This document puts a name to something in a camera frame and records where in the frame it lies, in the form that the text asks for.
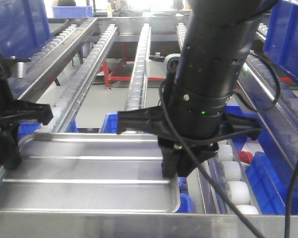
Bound far left roller track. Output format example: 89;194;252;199
7;23;77;92

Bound small silver ribbed tray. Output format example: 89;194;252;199
0;133;180;213

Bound far right roller track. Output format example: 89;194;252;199
245;22;298;129

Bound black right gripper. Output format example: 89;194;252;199
117;106;262;178

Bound left white roller track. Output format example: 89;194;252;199
36;24;118;133

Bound white roller track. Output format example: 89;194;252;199
176;22;260;215
125;23;151;111
36;24;118;133

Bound blue bin below right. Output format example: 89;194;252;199
223;104;298;215

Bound right white roller track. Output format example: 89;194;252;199
176;22;260;215

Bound blue bin below left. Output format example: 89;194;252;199
18;120;78;140

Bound middle white roller track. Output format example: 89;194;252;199
125;23;151;111

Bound dark tray far left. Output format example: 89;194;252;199
48;18;69;36

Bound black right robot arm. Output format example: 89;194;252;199
117;0;276;178

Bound blue bin upper right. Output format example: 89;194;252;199
264;0;298;85

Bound blue bin below centre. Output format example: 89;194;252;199
99;112;195;213

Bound red object in bin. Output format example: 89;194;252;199
237;151;254;165

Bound distant blue crate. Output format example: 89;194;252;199
52;6;93;18

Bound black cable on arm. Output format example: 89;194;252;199
158;49;298;238

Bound blue bin below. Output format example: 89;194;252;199
99;112;195;213
223;104;298;215
18;120;78;140

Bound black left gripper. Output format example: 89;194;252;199
0;67;53;169

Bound red steel floor frame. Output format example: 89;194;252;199
96;42;296;90

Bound blue bin upper left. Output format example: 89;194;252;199
0;0;52;58

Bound steel flow rack frame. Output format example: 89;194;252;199
0;16;298;238

